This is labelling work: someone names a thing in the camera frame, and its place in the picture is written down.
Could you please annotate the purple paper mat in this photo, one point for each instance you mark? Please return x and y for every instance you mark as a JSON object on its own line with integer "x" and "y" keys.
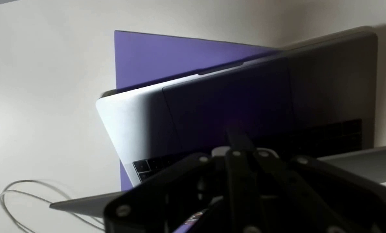
{"x": 158, "y": 60}

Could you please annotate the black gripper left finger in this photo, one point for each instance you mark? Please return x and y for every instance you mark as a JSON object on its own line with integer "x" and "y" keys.
{"x": 171, "y": 198}

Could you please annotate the dark grey laptop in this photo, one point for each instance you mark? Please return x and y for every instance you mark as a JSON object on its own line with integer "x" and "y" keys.
{"x": 245, "y": 99}

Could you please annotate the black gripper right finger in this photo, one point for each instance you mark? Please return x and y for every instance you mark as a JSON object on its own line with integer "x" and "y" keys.
{"x": 310, "y": 198}

